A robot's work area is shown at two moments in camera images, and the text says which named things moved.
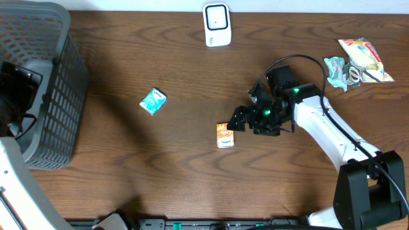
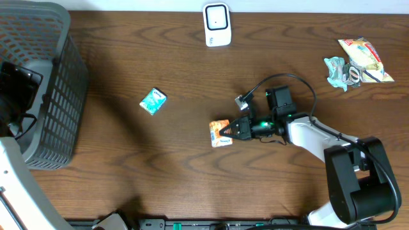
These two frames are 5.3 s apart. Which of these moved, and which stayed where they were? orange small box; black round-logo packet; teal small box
Moved: orange small box
Stayed: teal small box; black round-logo packet
